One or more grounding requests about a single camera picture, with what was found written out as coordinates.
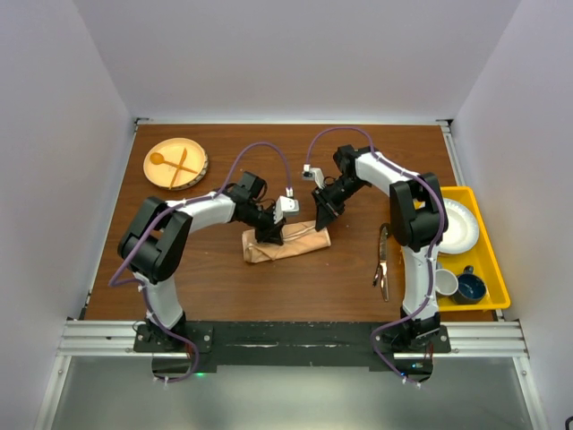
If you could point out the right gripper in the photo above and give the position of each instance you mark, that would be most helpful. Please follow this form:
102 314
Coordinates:
324 211

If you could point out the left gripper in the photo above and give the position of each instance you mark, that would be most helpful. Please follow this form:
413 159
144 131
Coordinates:
271 232

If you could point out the beige cloth napkin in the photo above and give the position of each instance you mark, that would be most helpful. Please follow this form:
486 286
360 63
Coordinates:
298 238

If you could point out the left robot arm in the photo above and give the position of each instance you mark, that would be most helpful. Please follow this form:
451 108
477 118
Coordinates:
153 246

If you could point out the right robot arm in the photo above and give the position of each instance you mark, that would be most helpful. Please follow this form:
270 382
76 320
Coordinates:
417 222

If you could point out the wooden knife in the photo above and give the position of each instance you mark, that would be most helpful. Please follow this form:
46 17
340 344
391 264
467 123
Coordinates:
178 168

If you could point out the round bamboo plate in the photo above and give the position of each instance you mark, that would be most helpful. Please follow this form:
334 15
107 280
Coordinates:
197 159

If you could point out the white paper plate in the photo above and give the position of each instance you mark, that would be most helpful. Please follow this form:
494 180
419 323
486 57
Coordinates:
463 230

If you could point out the white mug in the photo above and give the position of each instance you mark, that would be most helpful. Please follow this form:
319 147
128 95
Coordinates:
446 282

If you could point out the wooden spoon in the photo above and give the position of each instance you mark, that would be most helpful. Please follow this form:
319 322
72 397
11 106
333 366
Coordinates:
156 158

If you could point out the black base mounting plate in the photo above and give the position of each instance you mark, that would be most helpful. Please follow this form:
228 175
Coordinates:
381 357

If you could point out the dark blue mug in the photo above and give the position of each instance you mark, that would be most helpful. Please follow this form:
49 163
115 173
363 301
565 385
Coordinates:
471 288

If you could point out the yellow plastic bin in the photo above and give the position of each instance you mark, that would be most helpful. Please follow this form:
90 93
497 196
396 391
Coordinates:
488 251

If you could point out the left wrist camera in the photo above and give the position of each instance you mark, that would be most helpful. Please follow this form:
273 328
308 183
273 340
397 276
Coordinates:
285 207

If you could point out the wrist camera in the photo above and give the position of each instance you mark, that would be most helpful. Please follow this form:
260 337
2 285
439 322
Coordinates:
285 207
313 174

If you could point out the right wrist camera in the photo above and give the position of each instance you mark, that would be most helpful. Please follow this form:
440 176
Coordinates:
313 174

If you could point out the aluminium frame rail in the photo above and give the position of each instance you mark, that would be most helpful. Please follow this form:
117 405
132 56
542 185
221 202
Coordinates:
120 339

